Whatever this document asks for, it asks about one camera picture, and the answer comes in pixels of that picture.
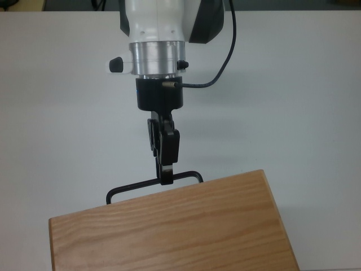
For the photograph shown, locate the tan board behind table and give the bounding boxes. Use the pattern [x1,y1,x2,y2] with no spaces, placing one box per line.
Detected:
[0,0,46,12]

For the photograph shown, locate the wooden drawer with black handle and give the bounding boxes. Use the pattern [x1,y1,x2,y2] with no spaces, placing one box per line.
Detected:
[105,171,204,205]

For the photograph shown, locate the wooden drawer cabinet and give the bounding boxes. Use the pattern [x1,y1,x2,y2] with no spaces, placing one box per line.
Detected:
[48,169,300,271]

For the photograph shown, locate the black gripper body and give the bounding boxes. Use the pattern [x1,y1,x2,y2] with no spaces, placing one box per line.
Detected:
[135,77,185,121]

